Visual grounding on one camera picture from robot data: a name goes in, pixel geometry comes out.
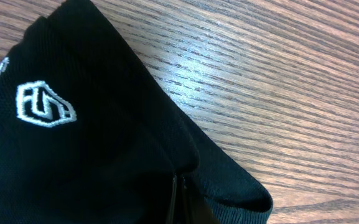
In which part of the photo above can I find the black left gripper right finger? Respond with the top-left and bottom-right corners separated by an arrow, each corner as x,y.
181,177 -> 220,224

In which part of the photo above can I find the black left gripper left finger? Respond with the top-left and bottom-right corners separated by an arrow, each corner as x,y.
166,174 -> 177,224

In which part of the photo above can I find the black t-shirt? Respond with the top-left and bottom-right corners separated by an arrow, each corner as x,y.
0,1 -> 273,223

